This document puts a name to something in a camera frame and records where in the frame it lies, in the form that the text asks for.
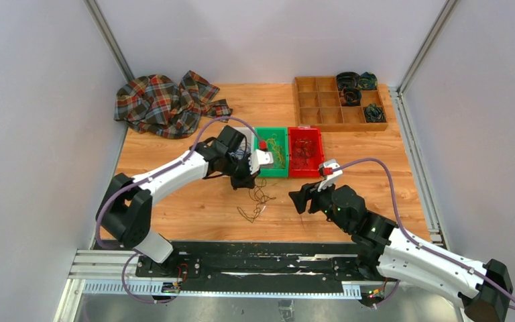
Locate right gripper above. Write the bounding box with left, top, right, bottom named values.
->
left=290, top=176, right=351, bottom=233

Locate cable bundle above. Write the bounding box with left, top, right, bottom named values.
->
left=236, top=178, right=277, bottom=224

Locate yellow cable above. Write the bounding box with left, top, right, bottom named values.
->
left=266, top=138, right=287, bottom=170

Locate brown cable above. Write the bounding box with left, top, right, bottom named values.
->
left=292, top=138, right=321, bottom=168

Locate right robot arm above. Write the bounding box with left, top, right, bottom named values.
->
left=288, top=182, right=513, bottom=321

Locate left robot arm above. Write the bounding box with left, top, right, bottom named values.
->
left=96, top=125, right=273, bottom=277

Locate white plastic bin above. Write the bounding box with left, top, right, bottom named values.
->
left=217, top=125, right=251, bottom=173

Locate red plastic bin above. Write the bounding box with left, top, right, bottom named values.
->
left=288, top=127, right=325, bottom=178

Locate green plastic bin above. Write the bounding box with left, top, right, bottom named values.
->
left=255, top=127, right=289, bottom=178

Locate wooden compartment tray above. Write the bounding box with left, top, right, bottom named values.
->
left=292, top=75, right=390, bottom=132

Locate plaid cloth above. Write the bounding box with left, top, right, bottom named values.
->
left=113, top=70, right=233, bottom=139

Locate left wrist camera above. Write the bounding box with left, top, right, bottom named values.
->
left=249, top=150, right=275, bottom=174

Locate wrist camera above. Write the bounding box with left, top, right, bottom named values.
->
left=249, top=150, right=275, bottom=174
left=317, top=159, right=343, bottom=192

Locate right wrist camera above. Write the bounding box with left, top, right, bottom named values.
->
left=317, top=159, right=343, bottom=192

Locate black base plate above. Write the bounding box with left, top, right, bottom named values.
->
left=93, top=240, right=402, bottom=294

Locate dark coiled cable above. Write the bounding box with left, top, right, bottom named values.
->
left=340, top=87, right=363, bottom=107

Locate black coiled cable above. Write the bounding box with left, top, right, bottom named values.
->
left=335, top=71, right=361, bottom=91

